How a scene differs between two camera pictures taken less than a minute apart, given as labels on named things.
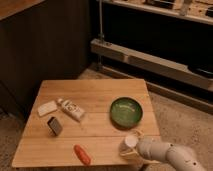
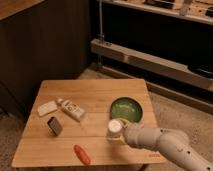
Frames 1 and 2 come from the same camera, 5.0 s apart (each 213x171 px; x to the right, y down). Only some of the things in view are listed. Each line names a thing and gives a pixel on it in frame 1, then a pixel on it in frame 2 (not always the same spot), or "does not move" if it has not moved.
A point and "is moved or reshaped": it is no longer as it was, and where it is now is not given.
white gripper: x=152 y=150 -> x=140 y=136
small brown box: x=55 y=125 does not move
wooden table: x=81 y=123 does not move
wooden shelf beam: x=164 y=67 does not move
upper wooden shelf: x=201 y=10 does not move
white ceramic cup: x=131 y=142 is moved or reshaped
